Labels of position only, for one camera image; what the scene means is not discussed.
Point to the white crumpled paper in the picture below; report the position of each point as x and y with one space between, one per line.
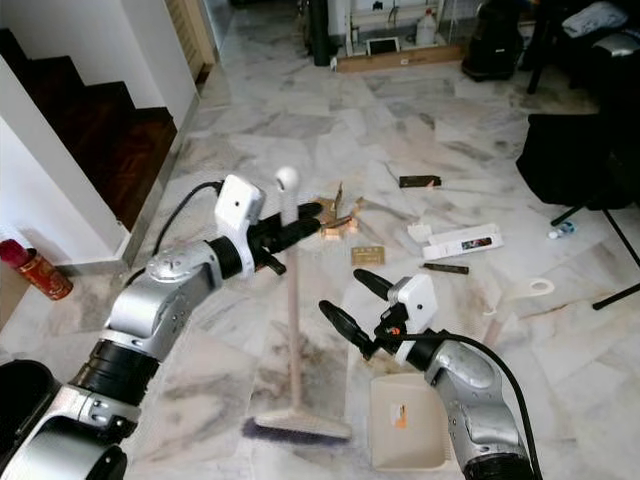
420 232

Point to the white plastic jug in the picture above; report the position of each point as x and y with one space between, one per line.
427 28

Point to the black bag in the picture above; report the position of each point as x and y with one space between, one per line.
495 40

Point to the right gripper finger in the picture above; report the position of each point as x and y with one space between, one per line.
375 283
348 324

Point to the black plastic bucket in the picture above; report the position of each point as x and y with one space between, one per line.
25 400

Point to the red cylindrical canister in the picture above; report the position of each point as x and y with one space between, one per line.
45 272

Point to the small clear plastic bottle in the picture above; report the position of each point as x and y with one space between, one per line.
562 230

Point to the white shelf unit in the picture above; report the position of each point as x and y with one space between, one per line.
390 20

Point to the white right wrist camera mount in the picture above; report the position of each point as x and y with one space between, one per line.
418 300

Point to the black draped chair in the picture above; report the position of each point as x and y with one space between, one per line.
580 160

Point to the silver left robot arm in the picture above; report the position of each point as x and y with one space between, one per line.
160 290

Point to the beige broom purple bristles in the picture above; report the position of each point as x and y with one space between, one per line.
294 340

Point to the small framed screen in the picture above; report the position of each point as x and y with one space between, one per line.
382 46

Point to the wooden door frame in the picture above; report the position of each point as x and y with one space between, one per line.
190 35

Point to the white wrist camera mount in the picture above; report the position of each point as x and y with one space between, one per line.
418 300
238 208

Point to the black stool with cushion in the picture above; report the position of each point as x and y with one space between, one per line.
590 40

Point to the dark wooden staircase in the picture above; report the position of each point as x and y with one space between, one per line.
120 150

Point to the long white box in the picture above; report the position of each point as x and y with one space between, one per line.
465 241

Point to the long wooden plank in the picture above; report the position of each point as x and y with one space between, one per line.
400 58

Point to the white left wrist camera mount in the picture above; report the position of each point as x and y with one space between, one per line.
238 208

